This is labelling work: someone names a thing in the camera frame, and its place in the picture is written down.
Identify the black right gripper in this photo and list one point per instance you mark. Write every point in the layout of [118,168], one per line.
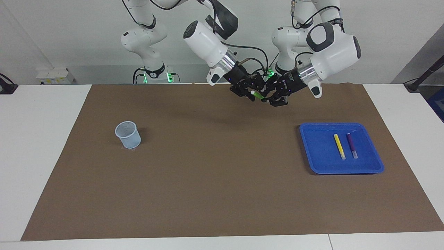
[241,78]

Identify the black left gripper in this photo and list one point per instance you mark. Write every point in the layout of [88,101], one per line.
[294,83]

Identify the green marker pen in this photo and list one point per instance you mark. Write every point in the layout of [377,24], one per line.
[257,94]

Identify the yellow marker pen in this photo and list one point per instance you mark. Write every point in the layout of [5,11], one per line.
[339,146]

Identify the purple marker pen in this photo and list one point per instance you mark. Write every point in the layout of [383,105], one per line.
[351,144]

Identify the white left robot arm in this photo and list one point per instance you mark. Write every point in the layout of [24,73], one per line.
[333,48]

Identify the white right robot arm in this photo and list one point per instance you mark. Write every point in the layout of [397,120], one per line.
[204,41]

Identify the blue plastic tray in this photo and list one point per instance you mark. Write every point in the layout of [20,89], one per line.
[319,152]

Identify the brown table mat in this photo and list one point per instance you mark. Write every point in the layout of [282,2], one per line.
[222,173]

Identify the translucent plastic cup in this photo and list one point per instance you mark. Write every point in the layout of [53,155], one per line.
[129,139]

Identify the black stand pole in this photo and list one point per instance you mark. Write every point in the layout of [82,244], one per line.
[426,73]

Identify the blue crate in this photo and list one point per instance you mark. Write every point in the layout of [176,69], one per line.
[437,104]

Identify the white power strip box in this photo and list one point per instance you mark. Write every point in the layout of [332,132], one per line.
[55,75]

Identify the black table clamp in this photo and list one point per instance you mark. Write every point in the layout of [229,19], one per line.
[7,88]

